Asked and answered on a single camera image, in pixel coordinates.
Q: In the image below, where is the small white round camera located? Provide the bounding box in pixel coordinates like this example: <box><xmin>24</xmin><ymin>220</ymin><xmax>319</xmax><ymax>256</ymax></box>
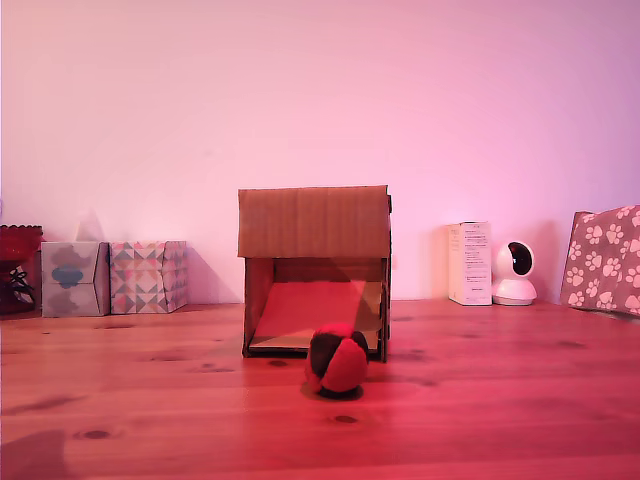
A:
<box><xmin>491</xmin><ymin>241</ymin><xmax>539</xmax><ymax>306</ymax></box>

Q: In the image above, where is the white tissue sheet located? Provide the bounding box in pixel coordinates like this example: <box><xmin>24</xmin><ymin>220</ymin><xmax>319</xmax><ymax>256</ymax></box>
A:
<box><xmin>74</xmin><ymin>207</ymin><xmax>106</xmax><ymax>245</ymax></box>

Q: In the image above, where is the cardboard dice tower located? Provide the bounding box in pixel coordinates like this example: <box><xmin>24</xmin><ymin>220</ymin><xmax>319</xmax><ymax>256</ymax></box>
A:
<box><xmin>237</xmin><ymin>184</ymin><xmax>395</xmax><ymax>364</ymax></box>

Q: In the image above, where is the triangle pattern tissue box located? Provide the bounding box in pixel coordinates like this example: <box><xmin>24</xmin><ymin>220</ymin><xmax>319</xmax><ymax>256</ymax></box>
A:
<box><xmin>108</xmin><ymin>240</ymin><xmax>189</xmax><ymax>315</ymax></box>

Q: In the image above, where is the red scalloped bowl on stand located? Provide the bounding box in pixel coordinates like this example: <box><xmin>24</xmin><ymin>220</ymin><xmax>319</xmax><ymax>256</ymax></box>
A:
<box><xmin>0</xmin><ymin>224</ymin><xmax>44</xmax><ymax>316</ymax></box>

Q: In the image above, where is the paw print fabric bag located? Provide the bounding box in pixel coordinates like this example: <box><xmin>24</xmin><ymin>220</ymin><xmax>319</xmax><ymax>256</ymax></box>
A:
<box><xmin>558</xmin><ymin>204</ymin><xmax>640</xmax><ymax>317</ymax></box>

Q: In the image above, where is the grey cloud print tissue box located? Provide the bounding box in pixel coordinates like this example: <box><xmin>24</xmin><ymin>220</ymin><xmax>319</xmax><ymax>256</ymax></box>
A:
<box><xmin>41</xmin><ymin>241</ymin><xmax>111</xmax><ymax>318</ymax></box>

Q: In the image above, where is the red and black footbag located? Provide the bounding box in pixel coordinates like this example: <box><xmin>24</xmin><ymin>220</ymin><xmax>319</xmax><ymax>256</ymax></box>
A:
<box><xmin>304</xmin><ymin>322</ymin><xmax>370</xmax><ymax>400</ymax></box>

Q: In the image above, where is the white printed carton box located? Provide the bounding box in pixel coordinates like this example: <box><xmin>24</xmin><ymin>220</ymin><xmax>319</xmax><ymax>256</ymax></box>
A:
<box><xmin>446</xmin><ymin>221</ymin><xmax>493</xmax><ymax>307</ymax></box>

